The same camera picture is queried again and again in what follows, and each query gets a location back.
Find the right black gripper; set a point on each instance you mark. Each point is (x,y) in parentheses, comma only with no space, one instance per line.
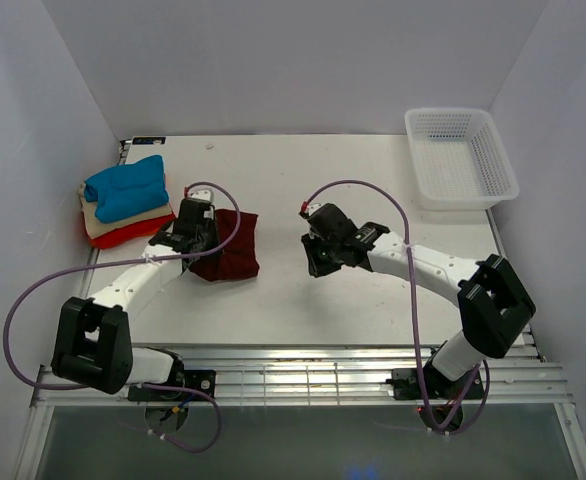
(316,268)

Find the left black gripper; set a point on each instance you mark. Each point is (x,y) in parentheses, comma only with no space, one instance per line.
(212,227)

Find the dark red t shirt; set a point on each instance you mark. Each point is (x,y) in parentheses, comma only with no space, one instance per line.
(237,261)

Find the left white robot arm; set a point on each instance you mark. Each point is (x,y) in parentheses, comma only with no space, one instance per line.
(93,344)

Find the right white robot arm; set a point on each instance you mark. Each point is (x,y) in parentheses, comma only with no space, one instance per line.
(493,304)

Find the red-orange folded t shirt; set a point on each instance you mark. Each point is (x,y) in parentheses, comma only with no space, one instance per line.
(129,232)

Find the blue folded t shirt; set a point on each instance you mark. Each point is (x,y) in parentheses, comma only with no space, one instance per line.
(127,190)

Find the beige folded t shirt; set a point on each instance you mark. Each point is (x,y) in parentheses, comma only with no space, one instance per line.
(96,228)

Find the white plastic basket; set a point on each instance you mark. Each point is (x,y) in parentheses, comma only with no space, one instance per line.
(459,160)

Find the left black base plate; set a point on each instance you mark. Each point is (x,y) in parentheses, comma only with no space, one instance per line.
(201,380)

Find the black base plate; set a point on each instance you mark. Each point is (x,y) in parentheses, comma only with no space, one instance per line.
(201,380)
(405,386)

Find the aluminium rail frame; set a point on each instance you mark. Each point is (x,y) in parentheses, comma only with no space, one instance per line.
(267,349)

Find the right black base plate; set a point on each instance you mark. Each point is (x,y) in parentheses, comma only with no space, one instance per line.
(405,386)

